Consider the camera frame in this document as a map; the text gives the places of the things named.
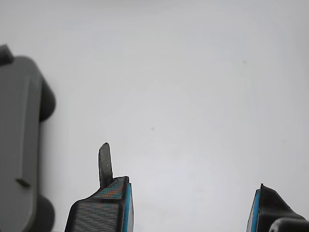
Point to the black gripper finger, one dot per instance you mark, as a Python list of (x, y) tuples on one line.
[(96, 215), (270, 207)]

